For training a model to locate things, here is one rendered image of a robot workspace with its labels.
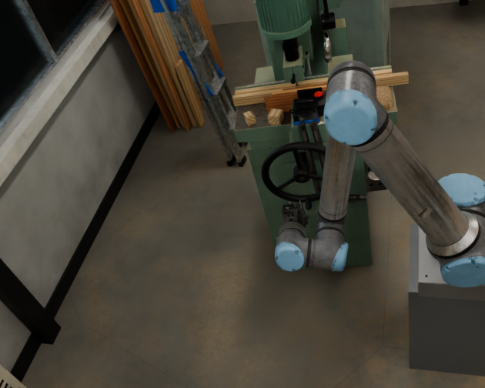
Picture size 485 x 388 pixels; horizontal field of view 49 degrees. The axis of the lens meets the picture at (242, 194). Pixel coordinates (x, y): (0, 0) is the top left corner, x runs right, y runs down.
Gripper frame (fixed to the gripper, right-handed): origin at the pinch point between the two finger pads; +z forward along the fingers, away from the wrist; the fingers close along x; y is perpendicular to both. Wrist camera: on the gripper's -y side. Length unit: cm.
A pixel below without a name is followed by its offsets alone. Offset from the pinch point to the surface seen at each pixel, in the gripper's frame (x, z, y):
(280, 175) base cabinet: 7.8, 24.2, 4.0
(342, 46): -21, 42, 48
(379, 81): -34, 29, 36
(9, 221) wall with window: 135, 22, -4
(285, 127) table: 1.9, 15.9, 26.5
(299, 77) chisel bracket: -5.0, 22.2, 42.9
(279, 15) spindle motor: -3, 10, 67
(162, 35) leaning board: 84, 145, 50
